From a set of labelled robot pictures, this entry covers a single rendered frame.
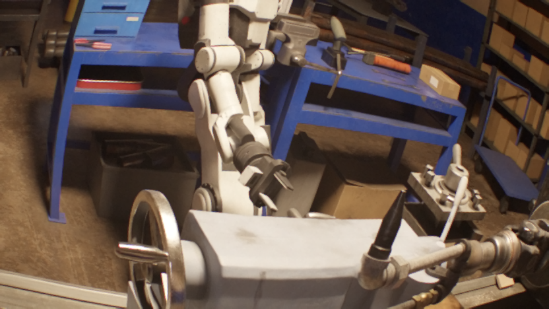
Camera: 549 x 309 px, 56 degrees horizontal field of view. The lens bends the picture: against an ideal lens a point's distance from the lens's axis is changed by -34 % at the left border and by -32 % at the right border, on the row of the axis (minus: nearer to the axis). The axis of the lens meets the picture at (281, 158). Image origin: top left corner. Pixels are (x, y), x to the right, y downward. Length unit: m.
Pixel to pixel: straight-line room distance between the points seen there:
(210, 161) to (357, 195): 1.54
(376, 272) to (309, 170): 2.69
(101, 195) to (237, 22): 1.23
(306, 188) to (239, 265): 2.57
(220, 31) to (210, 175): 0.46
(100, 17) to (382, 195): 1.88
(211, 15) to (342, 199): 1.80
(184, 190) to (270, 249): 2.22
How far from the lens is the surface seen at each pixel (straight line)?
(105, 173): 2.98
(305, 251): 0.97
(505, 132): 5.88
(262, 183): 1.75
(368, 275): 0.74
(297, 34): 2.71
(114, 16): 2.77
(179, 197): 3.17
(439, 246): 1.06
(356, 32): 4.69
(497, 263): 1.34
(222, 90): 1.94
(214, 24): 1.98
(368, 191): 3.62
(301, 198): 3.47
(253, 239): 0.96
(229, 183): 2.12
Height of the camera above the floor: 1.63
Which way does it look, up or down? 22 degrees down
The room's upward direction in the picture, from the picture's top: 18 degrees clockwise
